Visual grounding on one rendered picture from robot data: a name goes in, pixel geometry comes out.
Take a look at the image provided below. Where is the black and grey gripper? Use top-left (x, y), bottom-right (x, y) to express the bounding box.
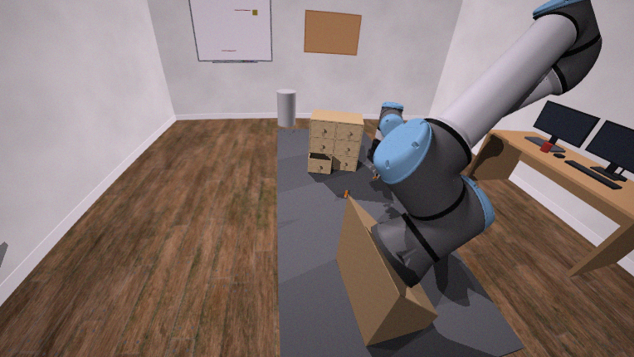
top-left (367, 139), bottom-right (381, 179)

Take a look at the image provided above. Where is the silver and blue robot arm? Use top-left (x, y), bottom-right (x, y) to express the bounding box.
top-left (372, 0), bottom-right (602, 287)

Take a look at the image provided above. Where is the wooden chest of drawers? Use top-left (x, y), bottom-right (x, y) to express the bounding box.
top-left (310, 109), bottom-right (364, 172)

